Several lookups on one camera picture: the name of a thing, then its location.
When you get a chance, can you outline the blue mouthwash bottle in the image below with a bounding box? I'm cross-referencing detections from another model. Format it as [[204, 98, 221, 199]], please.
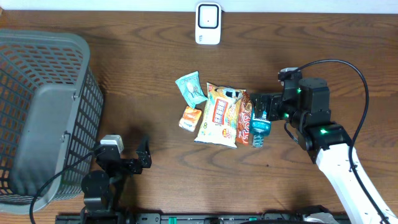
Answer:
[[249, 111, 271, 147]]

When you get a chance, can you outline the orange Toppo snack box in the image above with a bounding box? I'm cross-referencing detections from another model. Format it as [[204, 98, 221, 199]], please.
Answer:
[[236, 92, 252, 145]]

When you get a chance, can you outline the small orange candy box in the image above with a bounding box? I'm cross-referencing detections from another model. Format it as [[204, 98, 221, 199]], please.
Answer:
[[178, 106, 202, 132]]

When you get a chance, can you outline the teal snack packet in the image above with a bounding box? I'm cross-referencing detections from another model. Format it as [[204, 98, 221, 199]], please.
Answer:
[[175, 71, 207, 108]]

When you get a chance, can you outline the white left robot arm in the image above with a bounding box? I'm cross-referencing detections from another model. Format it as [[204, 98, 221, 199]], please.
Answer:
[[81, 135, 152, 223]]

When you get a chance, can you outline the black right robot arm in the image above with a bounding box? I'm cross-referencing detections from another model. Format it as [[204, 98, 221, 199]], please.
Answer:
[[250, 70, 397, 223]]

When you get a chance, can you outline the grey plastic shopping basket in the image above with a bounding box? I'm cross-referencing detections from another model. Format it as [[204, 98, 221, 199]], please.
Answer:
[[1, 29, 104, 215]]

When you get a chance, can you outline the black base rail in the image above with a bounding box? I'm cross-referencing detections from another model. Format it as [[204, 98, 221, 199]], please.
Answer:
[[55, 213, 351, 224]]

